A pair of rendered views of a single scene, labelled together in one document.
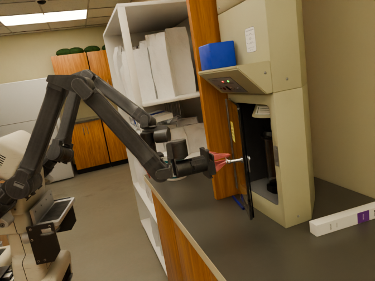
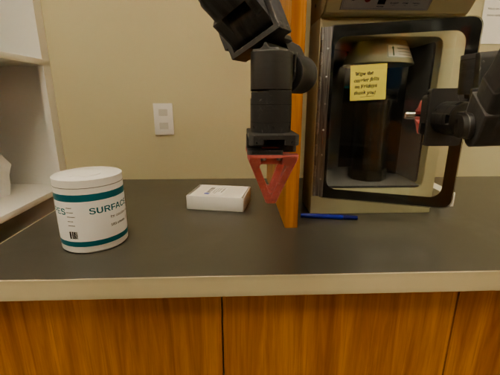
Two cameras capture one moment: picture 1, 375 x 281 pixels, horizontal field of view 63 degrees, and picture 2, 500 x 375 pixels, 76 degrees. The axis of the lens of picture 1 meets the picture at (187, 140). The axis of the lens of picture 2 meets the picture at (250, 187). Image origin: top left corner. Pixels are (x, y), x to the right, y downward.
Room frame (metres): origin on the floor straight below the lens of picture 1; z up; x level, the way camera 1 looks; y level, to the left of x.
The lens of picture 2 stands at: (1.20, 0.62, 1.23)
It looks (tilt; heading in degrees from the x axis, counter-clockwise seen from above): 15 degrees down; 286
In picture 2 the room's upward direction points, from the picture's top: straight up
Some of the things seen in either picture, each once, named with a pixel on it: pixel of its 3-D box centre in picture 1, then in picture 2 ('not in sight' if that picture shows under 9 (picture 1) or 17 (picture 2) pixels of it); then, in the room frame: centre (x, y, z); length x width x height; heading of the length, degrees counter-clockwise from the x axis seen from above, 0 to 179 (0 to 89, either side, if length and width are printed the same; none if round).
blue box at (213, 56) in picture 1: (217, 56); not in sight; (1.18, -0.16, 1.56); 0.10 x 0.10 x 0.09; 18
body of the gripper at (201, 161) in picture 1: (199, 164); (452, 117); (1.02, -0.03, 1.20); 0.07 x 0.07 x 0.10; 16
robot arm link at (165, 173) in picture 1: (171, 158); (485, 94); (1.01, 0.06, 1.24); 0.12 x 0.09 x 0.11; 91
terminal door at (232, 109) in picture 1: (238, 154); (388, 118); (1.10, -0.18, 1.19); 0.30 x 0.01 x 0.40; 178
